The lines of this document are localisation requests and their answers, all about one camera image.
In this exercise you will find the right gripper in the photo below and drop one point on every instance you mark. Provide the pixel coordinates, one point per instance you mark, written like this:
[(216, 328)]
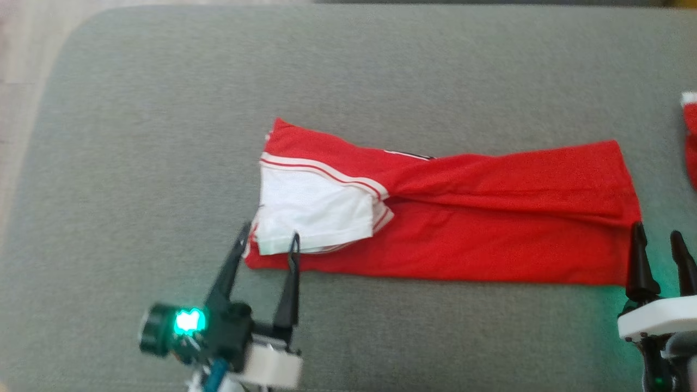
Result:
[(659, 321)]

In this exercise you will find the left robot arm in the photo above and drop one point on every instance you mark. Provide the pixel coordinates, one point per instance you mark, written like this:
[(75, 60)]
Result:
[(231, 385)]

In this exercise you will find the large grey sofa chaise cushion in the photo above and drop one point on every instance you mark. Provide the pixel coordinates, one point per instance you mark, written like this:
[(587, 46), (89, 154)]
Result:
[(163, 136)]

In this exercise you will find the red Bulls jersey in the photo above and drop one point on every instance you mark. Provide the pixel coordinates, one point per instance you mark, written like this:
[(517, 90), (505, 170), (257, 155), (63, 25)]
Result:
[(490, 234)]

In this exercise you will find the red shorts with white stripe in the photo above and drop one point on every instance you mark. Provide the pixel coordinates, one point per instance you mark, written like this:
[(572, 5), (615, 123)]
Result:
[(691, 141)]

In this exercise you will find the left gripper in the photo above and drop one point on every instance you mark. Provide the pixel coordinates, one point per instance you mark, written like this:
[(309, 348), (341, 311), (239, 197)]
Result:
[(234, 337)]

